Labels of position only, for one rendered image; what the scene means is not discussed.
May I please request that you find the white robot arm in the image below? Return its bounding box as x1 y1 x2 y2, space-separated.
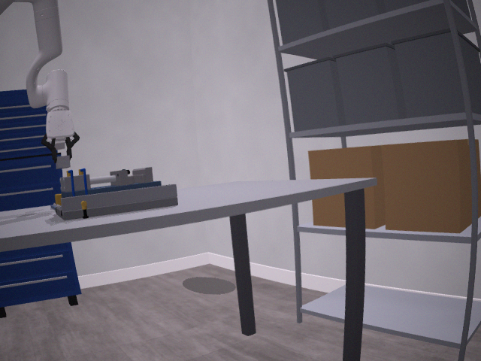
0 0 69 113

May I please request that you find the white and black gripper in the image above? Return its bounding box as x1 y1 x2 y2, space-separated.
41 108 80 163

